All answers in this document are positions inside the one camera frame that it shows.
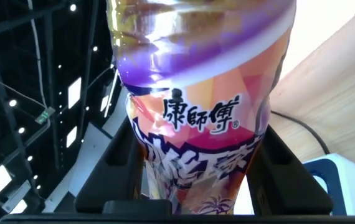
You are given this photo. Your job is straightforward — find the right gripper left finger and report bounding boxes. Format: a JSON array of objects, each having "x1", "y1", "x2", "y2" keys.
[{"x1": 74, "y1": 116, "x2": 144, "y2": 214}]

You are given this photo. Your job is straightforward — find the purple and orange drink bottle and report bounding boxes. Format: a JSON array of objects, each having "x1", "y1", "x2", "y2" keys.
[{"x1": 106, "y1": 0, "x2": 298, "y2": 216}]

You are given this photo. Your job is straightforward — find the wooden counter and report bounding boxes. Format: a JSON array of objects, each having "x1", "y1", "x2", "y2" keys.
[{"x1": 268, "y1": 0, "x2": 355, "y2": 175}]

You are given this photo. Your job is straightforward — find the white barcode scanner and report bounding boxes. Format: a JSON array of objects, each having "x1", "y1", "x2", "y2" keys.
[{"x1": 301, "y1": 152, "x2": 355, "y2": 217}]

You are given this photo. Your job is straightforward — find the black cable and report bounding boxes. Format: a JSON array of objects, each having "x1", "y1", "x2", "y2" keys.
[{"x1": 270, "y1": 110, "x2": 331, "y2": 156}]

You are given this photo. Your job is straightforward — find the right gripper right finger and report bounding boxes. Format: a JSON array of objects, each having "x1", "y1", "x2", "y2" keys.
[{"x1": 246, "y1": 124, "x2": 334, "y2": 217}]

